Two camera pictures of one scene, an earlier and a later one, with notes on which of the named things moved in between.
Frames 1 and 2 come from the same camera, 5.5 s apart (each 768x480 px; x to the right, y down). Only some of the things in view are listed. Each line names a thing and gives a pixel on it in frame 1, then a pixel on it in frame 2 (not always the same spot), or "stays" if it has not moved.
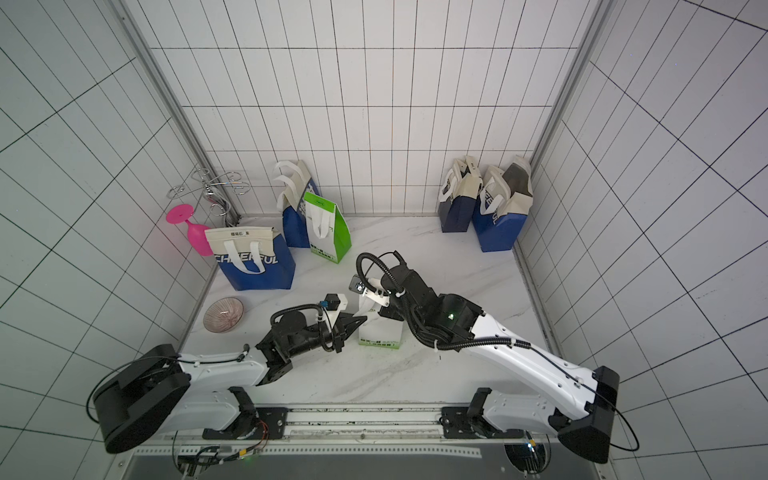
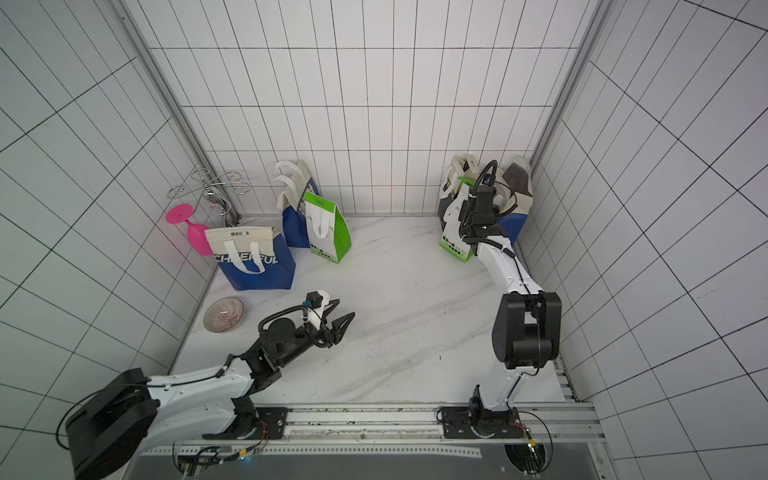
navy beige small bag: [460, 189] stays
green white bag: [328, 234] stays
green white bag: [378, 330] → [451, 239]
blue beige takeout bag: [503, 205] stays
